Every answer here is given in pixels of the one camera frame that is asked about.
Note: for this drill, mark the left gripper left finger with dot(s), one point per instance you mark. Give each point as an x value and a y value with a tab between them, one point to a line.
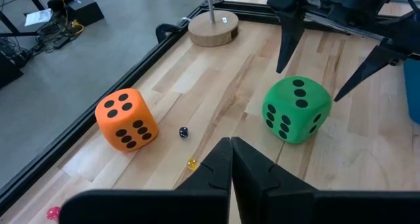
183	204

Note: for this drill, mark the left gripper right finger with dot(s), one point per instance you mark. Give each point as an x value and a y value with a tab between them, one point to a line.
279	201

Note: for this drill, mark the small black die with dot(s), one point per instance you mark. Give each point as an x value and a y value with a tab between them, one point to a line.
183	132

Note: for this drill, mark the black box on floor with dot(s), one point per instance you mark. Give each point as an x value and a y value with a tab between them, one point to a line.
85	10

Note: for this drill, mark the black aluminium table frame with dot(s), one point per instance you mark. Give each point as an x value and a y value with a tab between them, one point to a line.
49	154

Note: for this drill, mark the black floor equipment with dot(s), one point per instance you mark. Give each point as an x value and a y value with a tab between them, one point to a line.
10	69

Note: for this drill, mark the white paper sheet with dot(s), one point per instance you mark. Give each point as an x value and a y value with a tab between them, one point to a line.
38	17

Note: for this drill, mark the large green foam die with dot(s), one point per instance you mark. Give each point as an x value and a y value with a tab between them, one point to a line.
295	112

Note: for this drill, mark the small pink translucent die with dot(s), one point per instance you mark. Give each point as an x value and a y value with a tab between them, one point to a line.
53	213

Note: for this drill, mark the large orange foam die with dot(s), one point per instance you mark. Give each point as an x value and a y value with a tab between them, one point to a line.
126	120

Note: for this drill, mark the blue plastic bin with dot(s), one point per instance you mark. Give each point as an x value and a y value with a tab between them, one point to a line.
412	92

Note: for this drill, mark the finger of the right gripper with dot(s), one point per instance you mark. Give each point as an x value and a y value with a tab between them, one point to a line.
397	43
290	20

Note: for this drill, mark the small yellow translucent die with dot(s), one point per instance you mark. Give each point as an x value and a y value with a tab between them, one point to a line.
193	164

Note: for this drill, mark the white shade table lamp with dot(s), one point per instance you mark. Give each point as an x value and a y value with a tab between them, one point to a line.
213	30

